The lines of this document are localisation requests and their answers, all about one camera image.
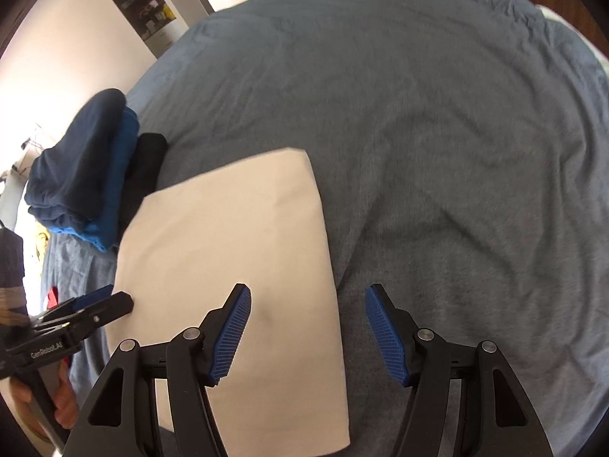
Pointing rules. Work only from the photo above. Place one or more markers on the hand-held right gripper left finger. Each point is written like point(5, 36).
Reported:
point(233, 333)

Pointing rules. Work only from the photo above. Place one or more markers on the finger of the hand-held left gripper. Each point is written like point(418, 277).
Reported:
point(95, 294)
point(102, 312)

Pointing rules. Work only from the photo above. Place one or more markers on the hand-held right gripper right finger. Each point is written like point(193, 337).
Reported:
point(385, 338)

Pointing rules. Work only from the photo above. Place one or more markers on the beige pants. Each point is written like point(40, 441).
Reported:
point(238, 228)

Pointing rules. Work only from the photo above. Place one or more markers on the person's left hand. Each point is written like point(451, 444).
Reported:
point(66, 402)

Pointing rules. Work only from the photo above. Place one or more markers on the yellow cloth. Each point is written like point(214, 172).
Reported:
point(42, 240)

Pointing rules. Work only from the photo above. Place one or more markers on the folded navy garment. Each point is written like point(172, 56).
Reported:
point(76, 171)

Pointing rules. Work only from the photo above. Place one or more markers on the folded black garment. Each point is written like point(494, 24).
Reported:
point(142, 171)

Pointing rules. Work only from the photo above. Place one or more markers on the blue-grey blanket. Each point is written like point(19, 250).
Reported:
point(428, 152)

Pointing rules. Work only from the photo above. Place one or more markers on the arched wall shelf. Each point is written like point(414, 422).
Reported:
point(142, 4)

